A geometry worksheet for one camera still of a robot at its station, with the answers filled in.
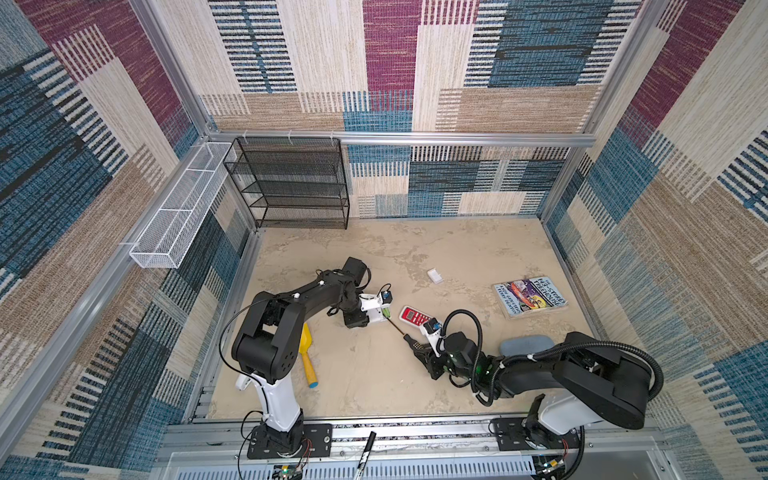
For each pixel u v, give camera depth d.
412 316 0.94
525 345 0.89
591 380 0.45
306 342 0.89
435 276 1.05
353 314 0.85
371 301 0.85
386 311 0.94
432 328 0.77
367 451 0.71
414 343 0.87
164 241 0.70
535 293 0.97
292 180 1.11
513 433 0.73
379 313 0.94
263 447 0.73
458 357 0.67
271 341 0.49
